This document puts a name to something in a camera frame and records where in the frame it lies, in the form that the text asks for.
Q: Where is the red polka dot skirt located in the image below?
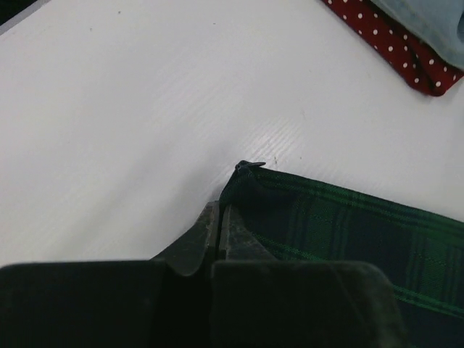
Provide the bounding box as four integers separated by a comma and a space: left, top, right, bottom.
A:
323, 0, 463, 96

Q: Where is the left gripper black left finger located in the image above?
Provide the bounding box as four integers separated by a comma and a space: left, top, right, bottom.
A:
1, 202, 218, 347

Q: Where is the light blue denim skirt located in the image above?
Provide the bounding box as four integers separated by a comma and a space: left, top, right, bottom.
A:
373, 0, 463, 69

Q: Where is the green navy plaid skirt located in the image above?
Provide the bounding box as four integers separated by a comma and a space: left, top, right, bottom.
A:
220, 161, 463, 347

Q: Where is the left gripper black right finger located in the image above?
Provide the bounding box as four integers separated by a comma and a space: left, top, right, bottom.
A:
210, 207, 408, 347

